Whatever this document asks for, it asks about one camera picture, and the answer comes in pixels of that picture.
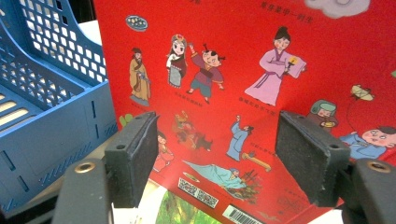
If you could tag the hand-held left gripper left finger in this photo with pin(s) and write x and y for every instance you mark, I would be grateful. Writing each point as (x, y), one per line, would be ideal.
(134, 155)

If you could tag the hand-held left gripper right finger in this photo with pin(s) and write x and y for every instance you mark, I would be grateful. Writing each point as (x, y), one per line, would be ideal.
(311, 158)

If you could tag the white sun and leaf book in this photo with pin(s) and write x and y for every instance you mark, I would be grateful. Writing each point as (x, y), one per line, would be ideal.
(174, 211)

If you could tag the blue plastic file rack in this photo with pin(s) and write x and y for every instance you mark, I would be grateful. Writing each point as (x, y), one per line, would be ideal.
(56, 130)

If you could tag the red picture book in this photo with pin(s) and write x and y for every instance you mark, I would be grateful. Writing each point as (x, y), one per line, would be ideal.
(236, 31)

